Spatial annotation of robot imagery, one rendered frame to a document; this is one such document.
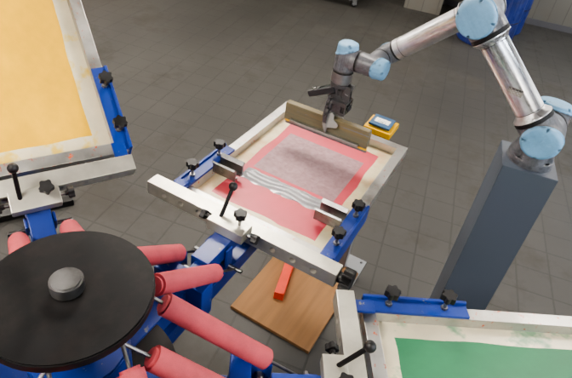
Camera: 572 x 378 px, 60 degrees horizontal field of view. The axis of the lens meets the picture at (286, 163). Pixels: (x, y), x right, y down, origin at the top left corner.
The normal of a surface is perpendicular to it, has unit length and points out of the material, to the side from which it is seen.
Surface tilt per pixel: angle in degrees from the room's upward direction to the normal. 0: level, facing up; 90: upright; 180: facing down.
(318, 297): 0
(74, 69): 32
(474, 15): 85
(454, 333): 0
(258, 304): 0
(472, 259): 90
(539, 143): 95
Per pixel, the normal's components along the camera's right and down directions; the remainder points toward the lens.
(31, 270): 0.13, -0.80
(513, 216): -0.33, 0.52
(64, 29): 0.38, -0.39
